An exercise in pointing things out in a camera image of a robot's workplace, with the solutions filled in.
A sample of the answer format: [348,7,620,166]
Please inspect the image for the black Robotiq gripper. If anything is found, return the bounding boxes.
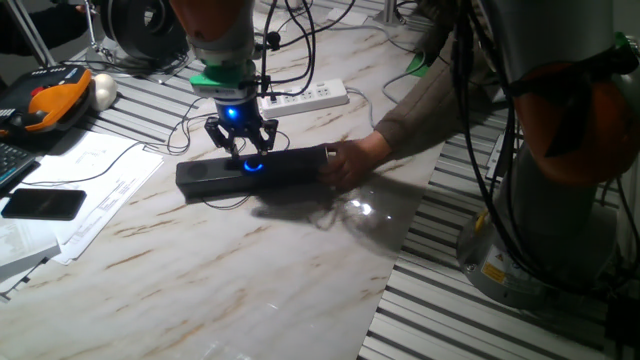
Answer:
[204,95,280,159]

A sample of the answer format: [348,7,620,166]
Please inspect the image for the black speaker bar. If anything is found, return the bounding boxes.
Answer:
[175,144,330,199]

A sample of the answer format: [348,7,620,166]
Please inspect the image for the forearm in brown sleeve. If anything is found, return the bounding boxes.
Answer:
[374,0,501,162]

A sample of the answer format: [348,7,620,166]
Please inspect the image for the person's bare hand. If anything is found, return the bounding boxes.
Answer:
[317,130,393,192]

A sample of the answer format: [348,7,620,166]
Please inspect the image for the white power strip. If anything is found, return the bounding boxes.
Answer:
[259,77,350,120]

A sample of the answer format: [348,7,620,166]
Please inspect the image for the white rounded object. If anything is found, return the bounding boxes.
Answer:
[89,73,119,112]

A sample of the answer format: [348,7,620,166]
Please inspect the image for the large black round device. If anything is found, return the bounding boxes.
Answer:
[87,0,201,84]

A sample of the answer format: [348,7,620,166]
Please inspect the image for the printed paper sheets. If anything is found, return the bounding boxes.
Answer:
[19,130,165,266]

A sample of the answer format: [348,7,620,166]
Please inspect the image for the white paper sheet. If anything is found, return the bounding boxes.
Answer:
[326,7,370,27]

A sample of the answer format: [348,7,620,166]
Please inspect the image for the green cloth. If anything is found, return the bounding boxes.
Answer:
[405,51,427,78]

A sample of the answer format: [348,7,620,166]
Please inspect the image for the orange black teach pendant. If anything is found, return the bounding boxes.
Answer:
[0,64,94,139]

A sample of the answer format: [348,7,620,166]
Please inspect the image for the black smartphone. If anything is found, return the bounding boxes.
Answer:
[0,188,88,222]

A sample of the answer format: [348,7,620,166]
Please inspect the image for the person arm in dark sleeve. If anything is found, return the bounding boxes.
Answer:
[0,2,94,57]

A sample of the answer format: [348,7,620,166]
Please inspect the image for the black keyboard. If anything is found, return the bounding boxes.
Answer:
[0,141,39,189]

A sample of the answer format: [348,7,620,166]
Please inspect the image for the slanted metal bar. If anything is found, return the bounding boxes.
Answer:
[5,0,57,69]

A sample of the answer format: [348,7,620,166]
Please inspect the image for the white paper booklet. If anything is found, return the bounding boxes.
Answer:
[0,217,62,282]

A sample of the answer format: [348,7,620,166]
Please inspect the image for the thin black speaker cable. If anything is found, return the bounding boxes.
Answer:
[19,74,292,211]

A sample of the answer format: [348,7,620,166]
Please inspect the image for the black wrist cables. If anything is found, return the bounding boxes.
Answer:
[255,0,359,99]

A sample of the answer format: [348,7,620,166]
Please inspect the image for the grey power strip cable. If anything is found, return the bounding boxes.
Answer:
[319,22,430,130]

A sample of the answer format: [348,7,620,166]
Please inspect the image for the metal post base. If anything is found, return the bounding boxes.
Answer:
[373,0,407,27]

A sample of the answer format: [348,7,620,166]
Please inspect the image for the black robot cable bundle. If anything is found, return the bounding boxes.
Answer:
[449,0,531,281]

